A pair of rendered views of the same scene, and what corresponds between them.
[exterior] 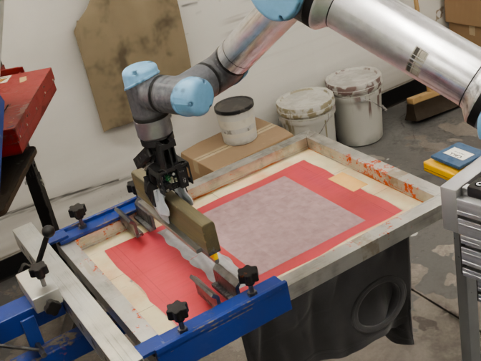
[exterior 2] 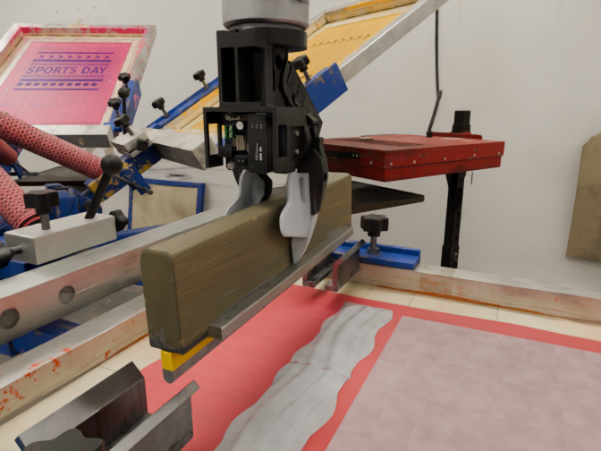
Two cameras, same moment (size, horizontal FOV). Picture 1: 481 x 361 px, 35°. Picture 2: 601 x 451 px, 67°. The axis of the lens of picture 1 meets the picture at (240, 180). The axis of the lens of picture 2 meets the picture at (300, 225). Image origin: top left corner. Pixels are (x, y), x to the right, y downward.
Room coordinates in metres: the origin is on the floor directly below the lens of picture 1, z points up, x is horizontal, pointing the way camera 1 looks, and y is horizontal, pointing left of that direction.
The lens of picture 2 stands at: (1.24, -0.20, 1.23)
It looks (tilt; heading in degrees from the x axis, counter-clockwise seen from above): 15 degrees down; 51
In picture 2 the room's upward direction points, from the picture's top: straight up
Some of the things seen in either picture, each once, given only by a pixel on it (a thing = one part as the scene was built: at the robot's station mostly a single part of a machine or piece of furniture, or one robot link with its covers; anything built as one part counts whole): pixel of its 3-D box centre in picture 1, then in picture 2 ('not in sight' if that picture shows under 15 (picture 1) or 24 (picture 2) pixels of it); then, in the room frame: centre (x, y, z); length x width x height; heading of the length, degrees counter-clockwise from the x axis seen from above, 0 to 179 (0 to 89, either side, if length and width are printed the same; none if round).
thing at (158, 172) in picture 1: (164, 161); (264, 105); (1.48, 0.15, 1.23); 0.09 x 0.08 x 0.12; 26
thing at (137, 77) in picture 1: (146, 91); not in sight; (1.48, 0.15, 1.39); 0.09 x 0.08 x 0.11; 47
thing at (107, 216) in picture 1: (114, 223); (325, 260); (1.73, 0.34, 0.98); 0.30 x 0.05 x 0.07; 116
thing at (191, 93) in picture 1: (187, 92); not in sight; (1.43, 0.07, 1.39); 0.11 x 0.11 x 0.08; 47
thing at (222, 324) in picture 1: (221, 323); not in sight; (1.23, 0.10, 0.98); 0.30 x 0.05 x 0.07; 116
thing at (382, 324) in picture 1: (323, 310); not in sight; (1.44, -0.13, 0.79); 0.46 x 0.09 x 0.33; 116
